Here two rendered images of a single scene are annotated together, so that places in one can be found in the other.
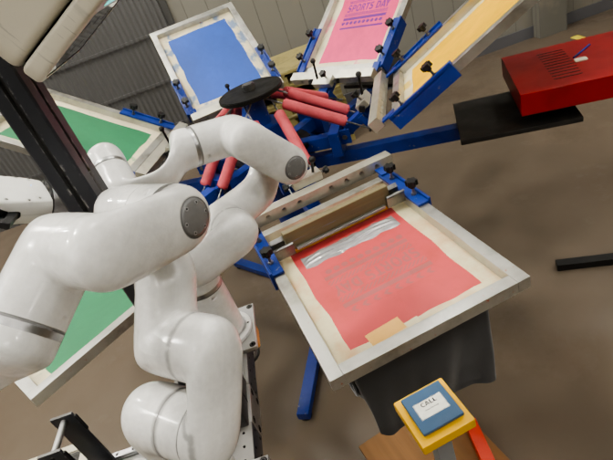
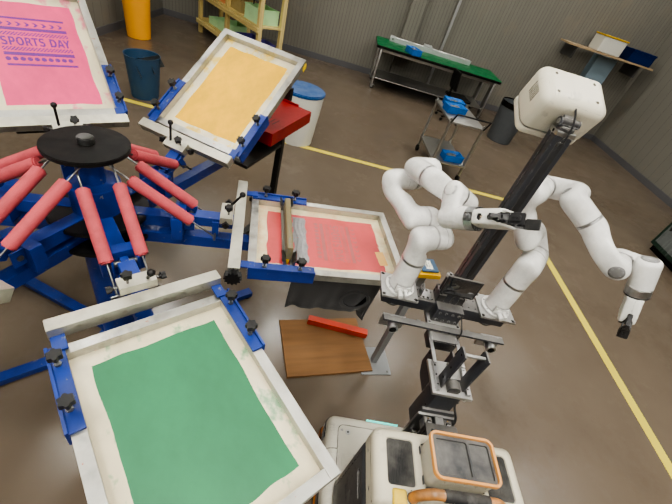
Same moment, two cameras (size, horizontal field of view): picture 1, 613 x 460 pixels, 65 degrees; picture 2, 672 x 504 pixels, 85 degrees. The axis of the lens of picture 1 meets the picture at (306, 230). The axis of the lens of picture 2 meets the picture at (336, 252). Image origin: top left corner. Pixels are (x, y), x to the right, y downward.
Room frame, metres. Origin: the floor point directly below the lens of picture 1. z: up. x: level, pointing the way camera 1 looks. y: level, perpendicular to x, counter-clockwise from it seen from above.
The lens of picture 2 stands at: (1.43, 1.35, 2.16)
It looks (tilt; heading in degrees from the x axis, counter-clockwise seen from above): 39 degrees down; 260
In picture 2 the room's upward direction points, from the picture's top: 19 degrees clockwise
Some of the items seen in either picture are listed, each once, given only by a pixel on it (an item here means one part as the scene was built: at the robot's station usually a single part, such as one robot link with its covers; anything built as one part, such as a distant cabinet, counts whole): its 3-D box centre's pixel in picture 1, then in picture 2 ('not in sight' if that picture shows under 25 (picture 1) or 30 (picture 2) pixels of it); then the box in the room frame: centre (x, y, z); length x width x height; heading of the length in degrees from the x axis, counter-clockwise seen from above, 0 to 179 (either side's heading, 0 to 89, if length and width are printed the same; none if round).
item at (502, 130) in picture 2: not in sight; (507, 122); (-2.23, -5.65, 0.36); 0.58 x 0.57 x 0.72; 88
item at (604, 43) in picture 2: not in sight; (607, 44); (-4.16, -7.24, 1.91); 0.54 x 0.45 x 0.30; 178
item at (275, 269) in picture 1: (267, 257); (281, 272); (1.42, 0.16, 0.98); 0.30 x 0.05 x 0.07; 9
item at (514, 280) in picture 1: (366, 256); (325, 239); (1.23, -0.15, 0.97); 0.79 x 0.58 x 0.04; 9
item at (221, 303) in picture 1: (210, 312); (406, 275); (0.93, 0.29, 1.21); 0.16 x 0.13 x 0.15; 88
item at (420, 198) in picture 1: (403, 192); (279, 202); (1.51, -0.39, 0.98); 0.30 x 0.05 x 0.07; 9
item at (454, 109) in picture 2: not in sight; (449, 137); (-0.52, -3.67, 0.46); 0.98 x 0.57 x 0.93; 88
